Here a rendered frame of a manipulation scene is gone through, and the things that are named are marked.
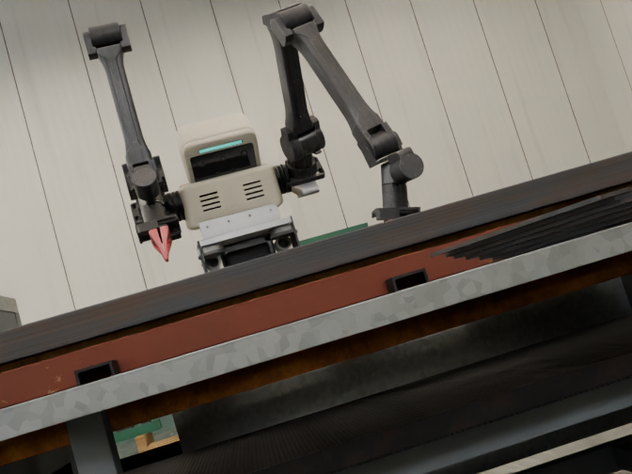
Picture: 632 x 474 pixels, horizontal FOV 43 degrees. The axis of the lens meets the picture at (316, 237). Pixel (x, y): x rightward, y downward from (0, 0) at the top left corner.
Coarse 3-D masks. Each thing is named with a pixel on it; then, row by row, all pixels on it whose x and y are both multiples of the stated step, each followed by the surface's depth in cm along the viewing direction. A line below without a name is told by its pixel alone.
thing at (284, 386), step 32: (608, 288) 201; (480, 320) 197; (512, 320) 198; (544, 320) 199; (576, 320) 199; (608, 320) 200; (384, 352) 194; (416, 352) 195; (448, 352) 196; (480, 352) 196; (288, 384) 191; (320, 384) 192; (352, 384) 193; (384, 384) 193; (192, 416) 188; (224, 416) 189; (256, 416) 190; (288, 416) 190; (608, 416) 197; (192, 448) 187; (512, 448) 194; (544, 448) 194
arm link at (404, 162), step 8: (400, 144) 184; (368, 152) 181; (400, 152) 175; (408, 152) 175; (368, 160) 183; (384, 160) 179; (392, 160) 178; (400, 160) 174; (408, 160) 175; (416, 160) 175; (392, 168) 178; (400, 168) 174; (408, 168) 174; (416, 168) 175; (392, 176) 178; (400, 176) 176; (408, 176) 174; (416, 176) 175
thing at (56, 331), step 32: (608, 160) 123; (512, 192) 121; (544, 192) 121; (576, 192) 122; (384, 224) 118; (416, 224) 119; (448, 224) 119; (480, 224) 120; (288, 256) 117; (320, 256) 117; (352, 256) 117; (160, 288) 114; (192, 288) 115; (224, 288) 115; (256, 288) 116; (64, 320) 113; (96, 320) 113; (128, 320) 113; (0, 352) 111; (32, 352) 112
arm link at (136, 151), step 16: (112, 48) 202; (128, 48) 205; (112, 64) 202; (112, 80) 201; (112, 96) 202; (128, 96) 201; (128, 112) 200; (128, 128) 200; (128, 144) 200; (144, 144) 200; (128, 160) 199; (144, 160) 199
